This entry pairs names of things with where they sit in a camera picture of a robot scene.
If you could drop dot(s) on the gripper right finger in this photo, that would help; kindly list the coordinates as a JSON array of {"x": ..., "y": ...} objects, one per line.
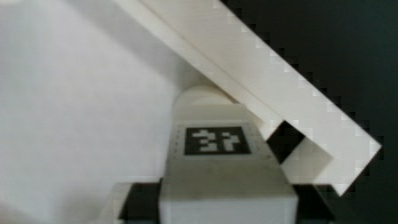
[{"x": 322, "y": 207}]

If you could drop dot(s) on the white square tabletop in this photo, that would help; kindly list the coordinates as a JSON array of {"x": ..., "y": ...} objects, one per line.
[{"x": 91, "y": 78}]

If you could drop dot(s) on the white L-shaped obstacle fence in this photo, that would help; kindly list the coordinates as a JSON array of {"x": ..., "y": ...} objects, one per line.
[{"x": 258, "y": 78}]

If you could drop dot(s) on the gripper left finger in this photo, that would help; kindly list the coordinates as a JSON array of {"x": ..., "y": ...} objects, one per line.
[{"x": 132, "y": 204}]

